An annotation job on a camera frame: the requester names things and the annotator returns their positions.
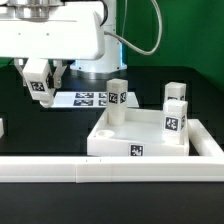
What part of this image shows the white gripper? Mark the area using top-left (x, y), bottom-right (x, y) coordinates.
top-left (0, 1), bottom-right (106, 89)

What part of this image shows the white square tabletop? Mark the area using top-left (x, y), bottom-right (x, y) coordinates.
top-left (87, 108), bottom-right (189, 156)

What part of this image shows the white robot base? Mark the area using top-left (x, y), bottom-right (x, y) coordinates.
top-left (70, 0), bottom-right (127, 79)

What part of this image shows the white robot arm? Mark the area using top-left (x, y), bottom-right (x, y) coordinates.
top-left (0, 0), bottom-right (108, 88)

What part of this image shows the white marker sheet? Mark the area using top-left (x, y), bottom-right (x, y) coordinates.
top-left (53, 92), bottom-right (139, 108)

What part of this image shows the white U-shaped obstacle fence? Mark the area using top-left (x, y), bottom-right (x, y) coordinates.
top-left (0, 119), bottom-right (224, 183)

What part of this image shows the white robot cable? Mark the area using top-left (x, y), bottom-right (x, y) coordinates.
top-left (103, 0), bottom-right (164, 57)

